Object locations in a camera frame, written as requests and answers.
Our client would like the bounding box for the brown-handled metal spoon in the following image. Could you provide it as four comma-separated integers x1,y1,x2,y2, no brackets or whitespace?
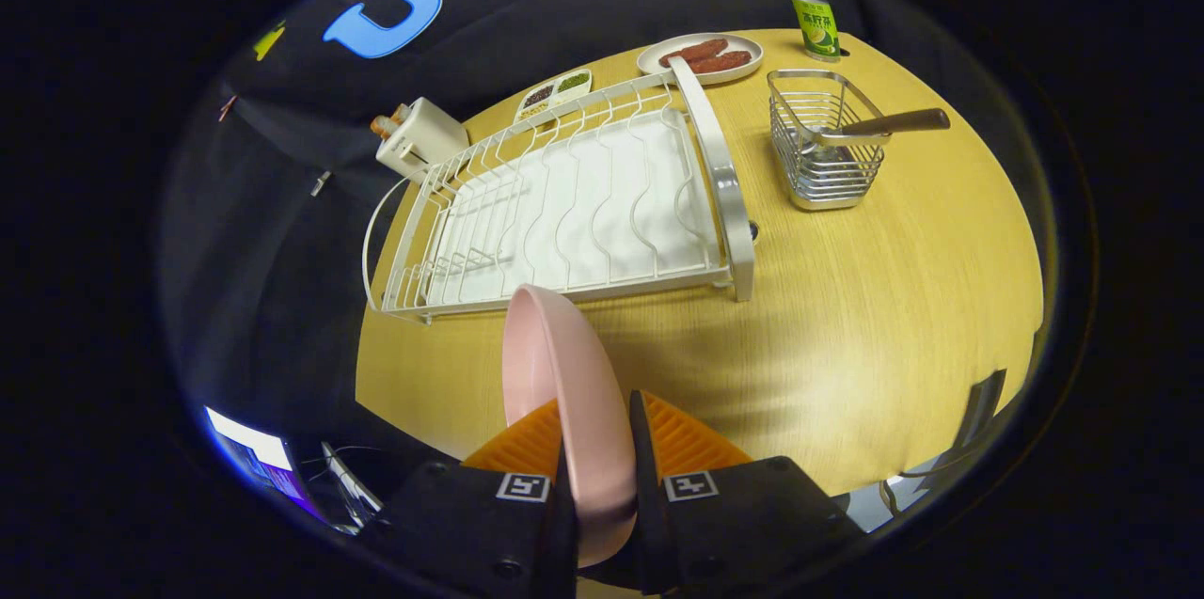
798,107,951,153

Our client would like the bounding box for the white divided condiment dish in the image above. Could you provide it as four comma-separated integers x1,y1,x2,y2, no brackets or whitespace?
515,69,594,123

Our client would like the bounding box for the white device stand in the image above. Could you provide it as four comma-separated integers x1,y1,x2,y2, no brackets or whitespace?
320,442,385,534

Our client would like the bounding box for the white wire dish rack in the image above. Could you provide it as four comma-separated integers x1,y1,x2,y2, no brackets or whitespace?
362,56,756,325

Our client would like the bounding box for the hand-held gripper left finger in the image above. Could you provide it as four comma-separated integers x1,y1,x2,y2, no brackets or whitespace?
362,397,579,599

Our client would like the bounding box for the red-brown sausage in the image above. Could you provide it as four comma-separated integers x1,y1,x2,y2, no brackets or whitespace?
691,51,753,75
658,39,730,67

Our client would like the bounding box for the pink plate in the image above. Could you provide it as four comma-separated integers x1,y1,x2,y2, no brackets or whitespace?
501,284,639,569

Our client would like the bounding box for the beige round sausage plate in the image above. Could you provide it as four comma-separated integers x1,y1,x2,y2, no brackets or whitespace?
637,33,765,86

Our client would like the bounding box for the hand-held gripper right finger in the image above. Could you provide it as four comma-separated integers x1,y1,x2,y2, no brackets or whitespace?
628,390,866,595

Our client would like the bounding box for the silver wire basket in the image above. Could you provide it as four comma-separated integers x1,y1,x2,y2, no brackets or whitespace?
767,69,892,211

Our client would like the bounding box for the lit computer monitor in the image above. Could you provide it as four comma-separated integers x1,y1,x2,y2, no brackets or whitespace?
205,406,304,504

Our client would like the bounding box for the green label drink bottle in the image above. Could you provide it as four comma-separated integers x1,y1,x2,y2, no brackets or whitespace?
788,0,841,64

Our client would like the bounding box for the white toaster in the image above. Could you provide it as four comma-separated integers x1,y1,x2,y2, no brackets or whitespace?
374,97,469,184

